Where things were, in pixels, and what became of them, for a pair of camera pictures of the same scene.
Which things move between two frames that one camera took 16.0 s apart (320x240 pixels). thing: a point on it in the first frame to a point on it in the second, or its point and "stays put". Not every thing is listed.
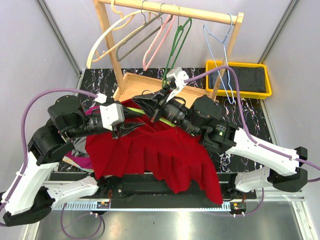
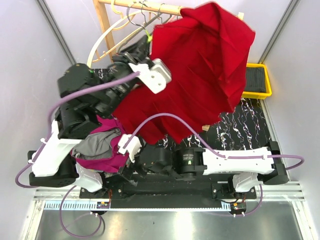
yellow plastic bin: [257, 95] stays put
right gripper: [149, 104] to [127, 171]
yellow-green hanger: [164, 83] to [148, 35]
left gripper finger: [128, 112] to [142, 48]
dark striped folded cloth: [251, 79] stays put
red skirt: [178, 158] to [206, 48]
